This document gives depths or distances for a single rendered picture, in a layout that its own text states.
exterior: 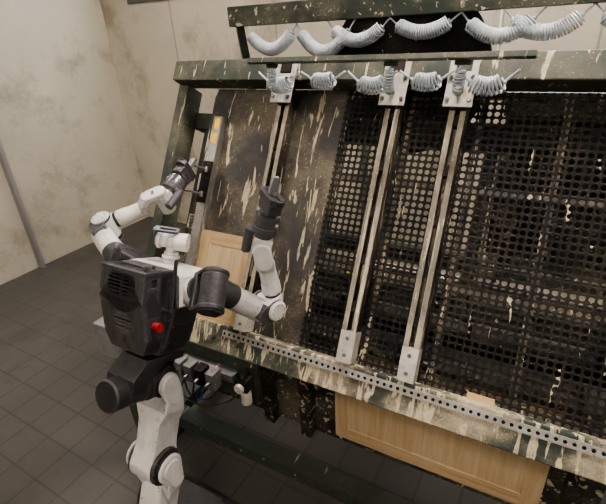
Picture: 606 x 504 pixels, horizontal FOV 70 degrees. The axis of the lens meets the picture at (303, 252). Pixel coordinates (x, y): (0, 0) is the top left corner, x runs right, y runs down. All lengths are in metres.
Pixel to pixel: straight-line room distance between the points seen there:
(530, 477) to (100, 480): 2.08
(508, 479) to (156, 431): 1.42
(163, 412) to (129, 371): 0.24
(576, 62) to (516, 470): 1.52
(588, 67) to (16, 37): 4.59
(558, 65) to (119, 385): 1.76
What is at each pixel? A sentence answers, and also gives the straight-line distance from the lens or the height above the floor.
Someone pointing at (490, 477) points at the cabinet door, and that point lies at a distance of 2.20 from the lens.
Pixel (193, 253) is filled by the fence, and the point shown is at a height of 1.15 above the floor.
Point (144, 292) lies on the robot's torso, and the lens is 1.45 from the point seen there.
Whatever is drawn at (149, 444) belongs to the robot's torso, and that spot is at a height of 0.73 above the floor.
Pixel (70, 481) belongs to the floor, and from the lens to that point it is 2.89.
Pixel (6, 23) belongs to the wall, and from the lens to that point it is 5.13.
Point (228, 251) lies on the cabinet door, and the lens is 2.05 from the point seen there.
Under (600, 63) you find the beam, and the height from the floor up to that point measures 1.92.
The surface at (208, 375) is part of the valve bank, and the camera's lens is 1.99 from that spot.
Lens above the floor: 2.06
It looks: 27 degrees down
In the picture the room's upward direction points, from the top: 3 degrees counter-clockwise
